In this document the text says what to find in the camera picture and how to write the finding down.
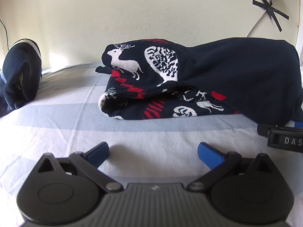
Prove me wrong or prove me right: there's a striped grey white bedsheet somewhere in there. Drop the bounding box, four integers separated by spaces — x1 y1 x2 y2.
0 61 303 227

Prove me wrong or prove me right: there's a folded dark navy garment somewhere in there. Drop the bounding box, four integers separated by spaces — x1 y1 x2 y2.
0 38 42 117

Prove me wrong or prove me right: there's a black tape cross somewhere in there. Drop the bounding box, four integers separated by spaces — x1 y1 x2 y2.
252 0 290 32

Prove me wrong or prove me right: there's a white door frame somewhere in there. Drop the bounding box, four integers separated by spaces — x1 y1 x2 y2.
295 24 303 67

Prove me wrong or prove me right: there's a thin black wall cable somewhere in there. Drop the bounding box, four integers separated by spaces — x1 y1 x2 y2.
0 19 10 50

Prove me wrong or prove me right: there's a navy reindeer print sweater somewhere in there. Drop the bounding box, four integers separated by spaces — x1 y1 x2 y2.
95 37 303 126

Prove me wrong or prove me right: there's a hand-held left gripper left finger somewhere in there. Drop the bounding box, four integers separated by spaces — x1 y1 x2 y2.
35 142 124 192

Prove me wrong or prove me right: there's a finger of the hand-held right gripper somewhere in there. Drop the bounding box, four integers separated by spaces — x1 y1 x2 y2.
257 120 303 137

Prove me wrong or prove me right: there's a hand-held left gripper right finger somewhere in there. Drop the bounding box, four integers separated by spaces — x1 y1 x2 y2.
187 142 273 192

